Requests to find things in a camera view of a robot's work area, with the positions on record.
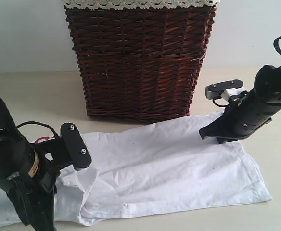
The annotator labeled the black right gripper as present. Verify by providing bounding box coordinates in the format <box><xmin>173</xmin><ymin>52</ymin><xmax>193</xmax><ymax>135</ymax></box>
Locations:
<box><xmin>199</xmin><ymin>91</ymin><xmax>273</xmax><ymax>144</ymax></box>

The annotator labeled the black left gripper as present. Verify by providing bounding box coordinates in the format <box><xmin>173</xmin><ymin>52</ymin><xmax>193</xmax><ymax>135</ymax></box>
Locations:
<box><xmin>7</xmin><ymin>138</ymin><xmax>70</xmax><ymax>231</ymax></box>

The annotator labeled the white t-shirt red lettering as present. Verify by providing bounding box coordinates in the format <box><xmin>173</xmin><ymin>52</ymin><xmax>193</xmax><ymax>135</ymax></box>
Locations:
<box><xmin>0</xmin><ymin>109</ymin><xmax>273</xmax><ymax>228</ymax></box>

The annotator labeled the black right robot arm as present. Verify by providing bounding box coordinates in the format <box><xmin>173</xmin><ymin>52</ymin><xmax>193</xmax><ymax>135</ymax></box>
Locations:
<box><xmin>199</xmin><ymin>65</ymin><xmax>281</xmax><ymax>143</ymax></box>

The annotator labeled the dark red wicker basket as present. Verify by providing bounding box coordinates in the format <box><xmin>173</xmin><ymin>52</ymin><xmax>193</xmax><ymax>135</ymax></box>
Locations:
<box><xmin>65</xmin><ymin>6</ymin><xmax>216</xmax><ymax>122</ymax></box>

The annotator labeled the white lace fabric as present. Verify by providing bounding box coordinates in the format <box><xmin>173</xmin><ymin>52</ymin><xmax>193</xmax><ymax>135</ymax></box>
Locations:
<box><xmin>62</xmin><ymin>0</ymin><xmax>220</xmax><ymax>10</ymax></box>

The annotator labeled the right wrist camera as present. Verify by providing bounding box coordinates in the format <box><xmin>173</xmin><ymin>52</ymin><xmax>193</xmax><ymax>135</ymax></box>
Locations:
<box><xmin>205</xmin><ymin>79</ymin><xmax>247</xmax><ymax>101</ymax></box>

